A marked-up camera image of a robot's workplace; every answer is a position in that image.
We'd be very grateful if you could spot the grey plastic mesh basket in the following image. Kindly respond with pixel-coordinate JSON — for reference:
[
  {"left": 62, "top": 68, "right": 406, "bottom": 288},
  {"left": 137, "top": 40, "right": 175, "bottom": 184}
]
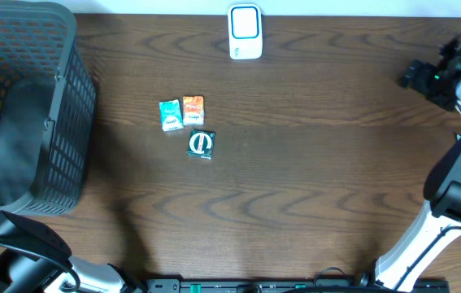
[{"left": 0, "top": 1, "right": 97, "bottom": 216}]

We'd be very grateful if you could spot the teal green tissue pack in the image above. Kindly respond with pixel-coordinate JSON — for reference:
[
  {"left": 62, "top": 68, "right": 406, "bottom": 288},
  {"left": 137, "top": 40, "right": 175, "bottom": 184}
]
[{"left": 159, "top": 99, "right": 184, "bottom": 132}]

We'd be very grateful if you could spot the orange tissue pack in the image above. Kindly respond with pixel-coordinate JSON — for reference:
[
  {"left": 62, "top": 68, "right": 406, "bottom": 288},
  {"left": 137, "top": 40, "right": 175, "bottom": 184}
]
[{"left": 183, "top": 96, "right": 205, "bottom": 126}]

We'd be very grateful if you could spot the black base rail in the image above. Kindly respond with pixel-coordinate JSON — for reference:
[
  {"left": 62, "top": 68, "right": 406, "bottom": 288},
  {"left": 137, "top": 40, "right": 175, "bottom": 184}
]
[{"left": 146, "top": 278, "right": 450, "bottom": 293}]

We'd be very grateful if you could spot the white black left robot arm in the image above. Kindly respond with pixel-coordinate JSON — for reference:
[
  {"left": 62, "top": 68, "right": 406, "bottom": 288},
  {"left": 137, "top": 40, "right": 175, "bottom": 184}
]
[{"left": 0, "top": 210, "right": 148, "bottom": 293}]

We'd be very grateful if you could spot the small green black box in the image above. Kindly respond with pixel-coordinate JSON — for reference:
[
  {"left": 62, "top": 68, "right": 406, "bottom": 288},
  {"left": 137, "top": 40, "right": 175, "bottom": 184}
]
[{"left": 186, "top": 129, "right": 215, "bottom": 160}]

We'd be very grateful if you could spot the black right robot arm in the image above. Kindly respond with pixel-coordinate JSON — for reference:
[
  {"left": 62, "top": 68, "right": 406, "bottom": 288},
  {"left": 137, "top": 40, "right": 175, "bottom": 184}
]
[{"left": 361, "top": 34, "right": 461, "bottom": 292}]

